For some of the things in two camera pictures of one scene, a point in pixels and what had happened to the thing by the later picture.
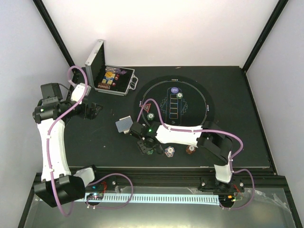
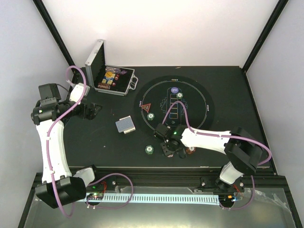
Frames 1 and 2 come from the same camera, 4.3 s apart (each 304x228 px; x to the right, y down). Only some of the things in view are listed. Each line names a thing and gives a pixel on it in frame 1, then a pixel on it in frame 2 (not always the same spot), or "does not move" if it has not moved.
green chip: x=150 y=116 does not move
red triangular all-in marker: x=147 y=107 does not move
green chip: x=179 y=95 does not move
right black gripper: x=143 y=148 -> x=167 y=152
